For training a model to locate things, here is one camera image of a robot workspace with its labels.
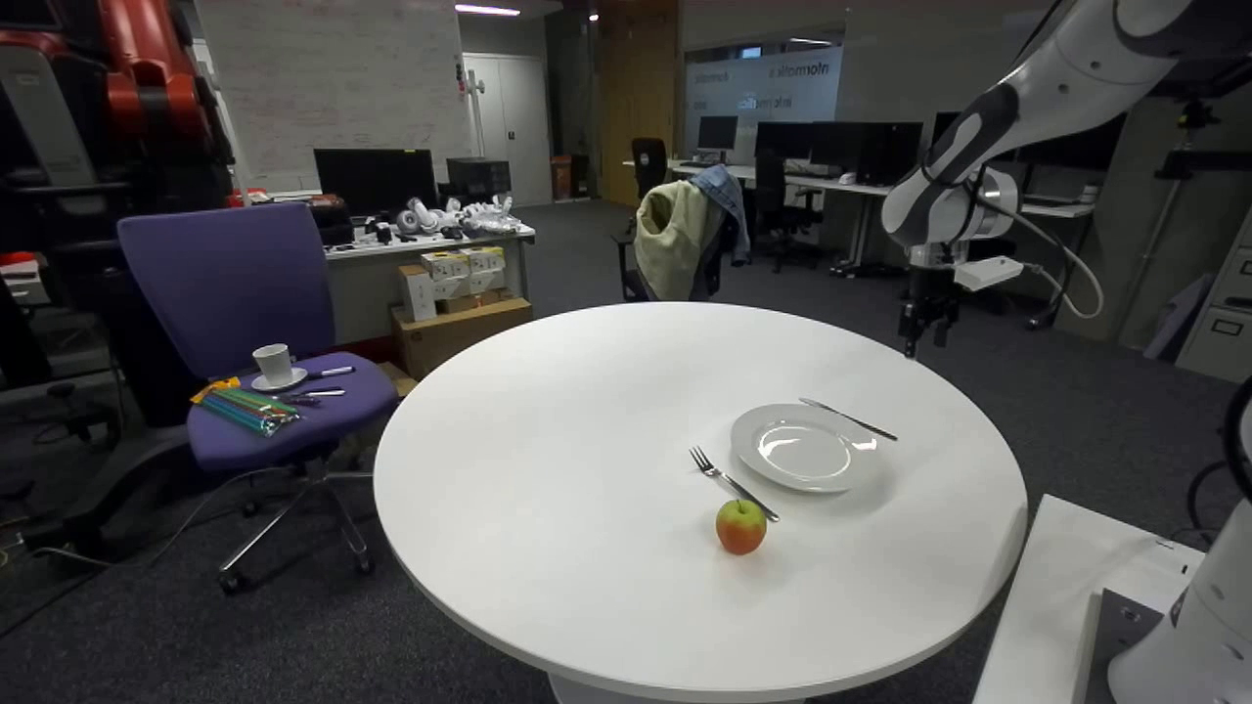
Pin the cream jacket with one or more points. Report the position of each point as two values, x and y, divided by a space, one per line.
670 242

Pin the small black monitor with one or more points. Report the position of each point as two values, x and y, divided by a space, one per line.
479 178

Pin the blue jacket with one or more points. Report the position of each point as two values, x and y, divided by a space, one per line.
729 210

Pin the grey metal plate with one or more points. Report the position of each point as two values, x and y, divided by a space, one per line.
1107 638

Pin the white side table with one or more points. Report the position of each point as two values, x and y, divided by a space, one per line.
1059 600

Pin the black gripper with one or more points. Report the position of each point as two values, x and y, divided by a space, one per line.
934 300

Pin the white office desk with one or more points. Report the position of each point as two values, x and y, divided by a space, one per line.
365 279

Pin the silver knife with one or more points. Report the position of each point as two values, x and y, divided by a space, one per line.
856 419

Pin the small white item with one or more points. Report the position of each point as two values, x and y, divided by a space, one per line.
334 369
325 392

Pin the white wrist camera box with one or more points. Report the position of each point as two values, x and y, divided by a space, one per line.
993 273

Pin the small white carton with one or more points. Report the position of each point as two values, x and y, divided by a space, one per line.
487 273
416 296
447 279

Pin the purple office chair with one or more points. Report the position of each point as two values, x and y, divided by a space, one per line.
235 289

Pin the red green apple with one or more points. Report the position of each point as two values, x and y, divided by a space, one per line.
741 531

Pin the brown cardboard box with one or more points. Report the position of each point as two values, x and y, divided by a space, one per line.
463 334

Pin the grey filing cabinet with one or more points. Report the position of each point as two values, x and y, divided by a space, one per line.
1218 308

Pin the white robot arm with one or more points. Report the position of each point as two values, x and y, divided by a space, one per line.
1070 81

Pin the red industrial robot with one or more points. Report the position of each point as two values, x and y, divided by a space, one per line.
142 81

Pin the large black monitor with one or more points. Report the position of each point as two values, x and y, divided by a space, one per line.
372 183

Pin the white cup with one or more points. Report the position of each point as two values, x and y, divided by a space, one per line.
270 363

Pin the black office chair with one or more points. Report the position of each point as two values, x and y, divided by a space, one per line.
646 158

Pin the silver fork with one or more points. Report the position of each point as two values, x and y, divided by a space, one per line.
727 480

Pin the black box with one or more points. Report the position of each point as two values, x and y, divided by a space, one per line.
334 222

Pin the colourful pen bundle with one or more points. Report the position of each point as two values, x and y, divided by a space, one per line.
247 407

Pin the white clutter pile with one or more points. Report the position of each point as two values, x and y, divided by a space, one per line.
450 222

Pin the white saucer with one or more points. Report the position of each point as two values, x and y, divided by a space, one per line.
296 382

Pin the white round plate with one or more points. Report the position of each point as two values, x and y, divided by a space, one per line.
809 451

